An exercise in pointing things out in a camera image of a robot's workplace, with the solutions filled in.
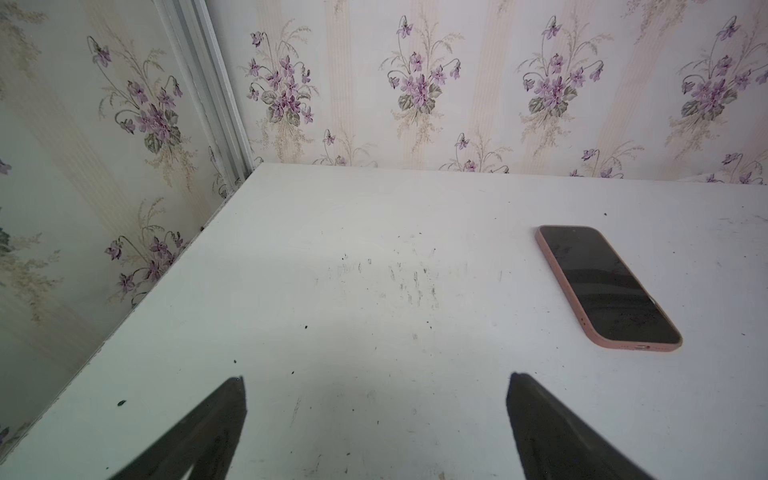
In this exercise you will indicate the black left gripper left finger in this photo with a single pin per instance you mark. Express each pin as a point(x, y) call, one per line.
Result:
point(201, 445)

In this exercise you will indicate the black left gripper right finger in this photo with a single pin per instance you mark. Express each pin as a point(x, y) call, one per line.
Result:
point(554, 443)

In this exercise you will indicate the phone in pink case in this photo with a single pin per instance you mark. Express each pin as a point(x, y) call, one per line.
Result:
point(613, 308)

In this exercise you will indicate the aluminium frame post back left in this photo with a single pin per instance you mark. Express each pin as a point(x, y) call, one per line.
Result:
point(195, 44)

